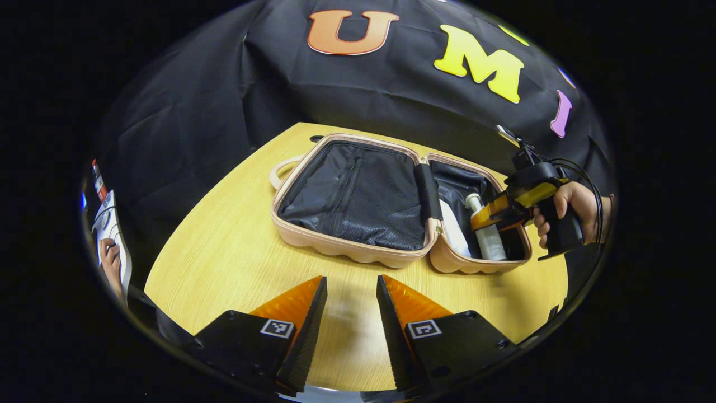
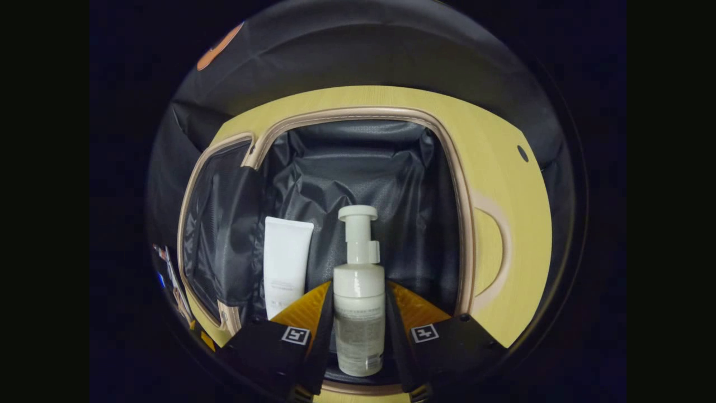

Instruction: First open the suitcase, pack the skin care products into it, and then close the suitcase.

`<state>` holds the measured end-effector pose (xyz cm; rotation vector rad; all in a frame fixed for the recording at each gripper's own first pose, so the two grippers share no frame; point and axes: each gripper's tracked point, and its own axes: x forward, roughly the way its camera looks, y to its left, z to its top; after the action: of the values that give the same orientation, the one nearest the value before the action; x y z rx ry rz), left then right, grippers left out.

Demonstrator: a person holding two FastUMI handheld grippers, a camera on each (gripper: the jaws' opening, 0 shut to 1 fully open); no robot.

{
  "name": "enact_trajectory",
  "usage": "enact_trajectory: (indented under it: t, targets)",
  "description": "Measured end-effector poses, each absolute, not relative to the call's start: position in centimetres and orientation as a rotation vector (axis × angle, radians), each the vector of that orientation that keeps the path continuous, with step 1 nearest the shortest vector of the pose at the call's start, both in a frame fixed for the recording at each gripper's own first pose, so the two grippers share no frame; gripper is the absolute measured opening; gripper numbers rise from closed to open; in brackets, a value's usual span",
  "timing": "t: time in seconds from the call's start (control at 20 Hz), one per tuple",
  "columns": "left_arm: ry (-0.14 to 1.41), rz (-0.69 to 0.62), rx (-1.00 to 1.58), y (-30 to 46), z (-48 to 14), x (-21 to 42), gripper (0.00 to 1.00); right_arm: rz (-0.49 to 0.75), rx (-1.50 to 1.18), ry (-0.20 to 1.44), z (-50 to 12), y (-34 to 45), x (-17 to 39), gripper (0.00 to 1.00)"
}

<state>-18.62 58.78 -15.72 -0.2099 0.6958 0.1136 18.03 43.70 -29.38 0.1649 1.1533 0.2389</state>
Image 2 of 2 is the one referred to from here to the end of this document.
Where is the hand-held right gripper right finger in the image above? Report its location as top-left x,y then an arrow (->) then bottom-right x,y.
385,280 -> 507,401

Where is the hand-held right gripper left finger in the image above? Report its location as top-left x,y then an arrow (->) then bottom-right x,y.
215,280 -> 335,401

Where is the white pump bottle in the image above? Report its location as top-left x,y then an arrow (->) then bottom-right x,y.
333,205 -> 387,377

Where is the white skin care tube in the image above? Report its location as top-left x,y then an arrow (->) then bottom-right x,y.
263,216 -> 315,321

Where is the pink suitcase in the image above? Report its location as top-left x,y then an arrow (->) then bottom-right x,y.
177,106 -> 513,397

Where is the black backdrop cloth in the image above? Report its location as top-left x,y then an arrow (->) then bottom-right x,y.
147,0 -> 582,314

